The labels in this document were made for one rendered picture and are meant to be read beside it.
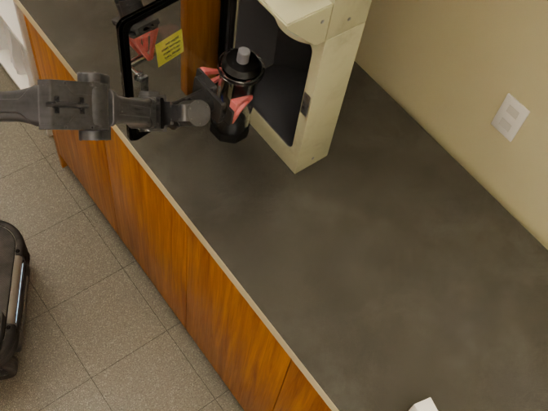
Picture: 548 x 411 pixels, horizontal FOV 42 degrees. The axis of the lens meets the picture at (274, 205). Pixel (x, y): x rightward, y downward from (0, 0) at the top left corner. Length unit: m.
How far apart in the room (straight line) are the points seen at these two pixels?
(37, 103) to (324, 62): 0.65
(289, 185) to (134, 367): 1.04
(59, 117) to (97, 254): 1.68
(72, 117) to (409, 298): 0.93
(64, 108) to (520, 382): 1.15
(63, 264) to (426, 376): 1.57
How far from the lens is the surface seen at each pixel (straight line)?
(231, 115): 1.62
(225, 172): 1.82
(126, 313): 2.66
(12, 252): 2.56
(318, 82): 1.57
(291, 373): 1.80
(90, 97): 1.17
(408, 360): 1.66
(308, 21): 1.39
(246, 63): 1.62
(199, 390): 2.55
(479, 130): 1.92
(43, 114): 1.13
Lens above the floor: 2.43
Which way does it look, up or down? 57 degrees down
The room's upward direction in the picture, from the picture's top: 11 degrees clockwise
